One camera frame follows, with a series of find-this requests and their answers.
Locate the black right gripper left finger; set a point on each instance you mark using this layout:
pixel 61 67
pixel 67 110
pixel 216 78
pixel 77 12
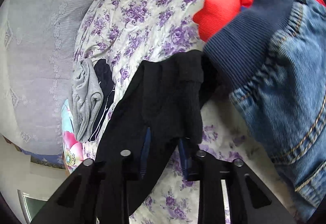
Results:
pixel 108 188

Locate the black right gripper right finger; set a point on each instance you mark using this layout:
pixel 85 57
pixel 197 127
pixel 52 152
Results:
pixel 229 185

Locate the black pants with smiley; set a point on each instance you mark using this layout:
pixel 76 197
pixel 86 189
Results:
pixel 167 97

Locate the teal pink floral quilt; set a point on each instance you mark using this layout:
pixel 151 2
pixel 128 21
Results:
pixel 73 155

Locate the window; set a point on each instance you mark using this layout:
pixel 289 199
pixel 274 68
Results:
pixel 31 202

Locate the folded grey garment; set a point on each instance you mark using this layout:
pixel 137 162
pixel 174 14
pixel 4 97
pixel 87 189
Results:
pixel 85 99

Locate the folded dark navy garment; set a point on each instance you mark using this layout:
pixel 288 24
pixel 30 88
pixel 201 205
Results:
pixel 104 75

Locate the blue denim jacket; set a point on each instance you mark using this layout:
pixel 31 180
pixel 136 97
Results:
pixel 272 58

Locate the purple floral bed sheet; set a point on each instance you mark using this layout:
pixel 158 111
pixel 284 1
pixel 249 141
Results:
pixel 127 32

